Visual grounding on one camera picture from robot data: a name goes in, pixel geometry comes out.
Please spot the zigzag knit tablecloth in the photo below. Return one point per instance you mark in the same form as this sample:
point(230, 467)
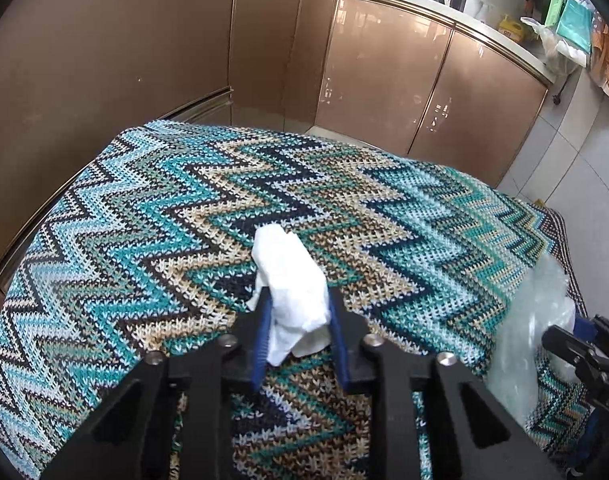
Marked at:
point(173, 230)

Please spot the brown kitchen cabinet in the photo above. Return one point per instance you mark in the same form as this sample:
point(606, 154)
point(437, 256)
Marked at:
point(415, 77)

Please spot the clear plastic bag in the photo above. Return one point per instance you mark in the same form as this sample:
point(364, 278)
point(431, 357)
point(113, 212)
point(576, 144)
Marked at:
point(540, 302)

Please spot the yellow bottle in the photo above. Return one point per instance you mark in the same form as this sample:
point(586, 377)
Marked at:
point(512, 29)

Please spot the white plastic bag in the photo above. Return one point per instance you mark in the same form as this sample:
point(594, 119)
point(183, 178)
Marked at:
point(557, 54)

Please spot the white tissue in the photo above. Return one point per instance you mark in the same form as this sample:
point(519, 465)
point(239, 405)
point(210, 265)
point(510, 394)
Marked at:
point(300, 314)

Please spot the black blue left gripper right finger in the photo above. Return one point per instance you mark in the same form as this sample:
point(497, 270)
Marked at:
point(470, 434)

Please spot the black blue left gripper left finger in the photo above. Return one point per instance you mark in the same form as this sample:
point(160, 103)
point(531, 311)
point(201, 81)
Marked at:
point(129, 435)

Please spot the teal gift bag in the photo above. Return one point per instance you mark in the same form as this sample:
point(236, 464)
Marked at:
point(575, 24)

